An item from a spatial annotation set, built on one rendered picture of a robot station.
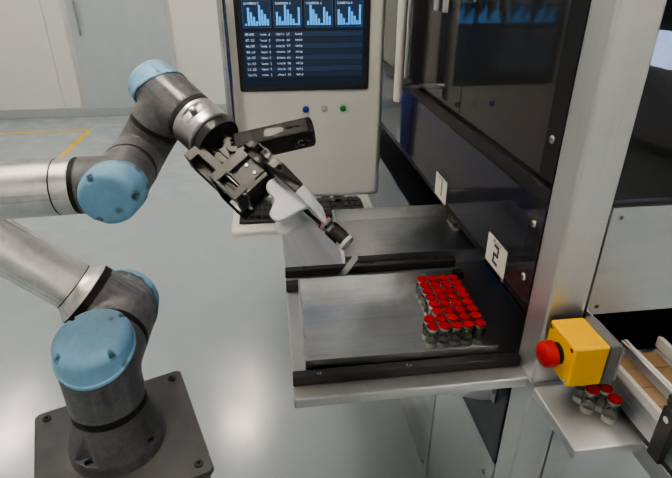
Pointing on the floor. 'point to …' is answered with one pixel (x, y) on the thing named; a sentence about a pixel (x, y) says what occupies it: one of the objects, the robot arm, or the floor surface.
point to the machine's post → (583, 189)
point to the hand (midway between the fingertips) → (322, 215)
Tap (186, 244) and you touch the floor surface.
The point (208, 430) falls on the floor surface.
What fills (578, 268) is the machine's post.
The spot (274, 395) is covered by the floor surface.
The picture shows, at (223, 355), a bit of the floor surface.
